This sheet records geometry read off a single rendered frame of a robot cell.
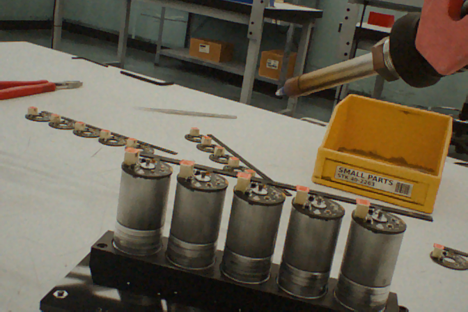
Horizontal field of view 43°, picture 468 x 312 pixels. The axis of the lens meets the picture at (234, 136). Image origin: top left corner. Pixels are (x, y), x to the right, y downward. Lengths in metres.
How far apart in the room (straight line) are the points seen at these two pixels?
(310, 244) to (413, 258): 0.15
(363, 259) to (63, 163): 0.26
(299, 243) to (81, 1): 6.09
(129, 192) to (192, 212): 0.03
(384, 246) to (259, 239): 0.06
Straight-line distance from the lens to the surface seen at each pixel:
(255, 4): 2.81
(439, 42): 0.18
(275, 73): 4.59
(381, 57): 0.21
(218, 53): 4.92
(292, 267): 0.28
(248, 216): 0.27
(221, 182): 0.29
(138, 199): 0.29
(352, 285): 0.28
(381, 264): 0.28
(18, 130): 0.54
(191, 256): 0.29
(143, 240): 0.30
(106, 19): 6.11
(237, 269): 0.29
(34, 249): 0.34
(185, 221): 0.28
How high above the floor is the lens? 0.91
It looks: 16 degrees down
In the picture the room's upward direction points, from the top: 9 degrees clockwise
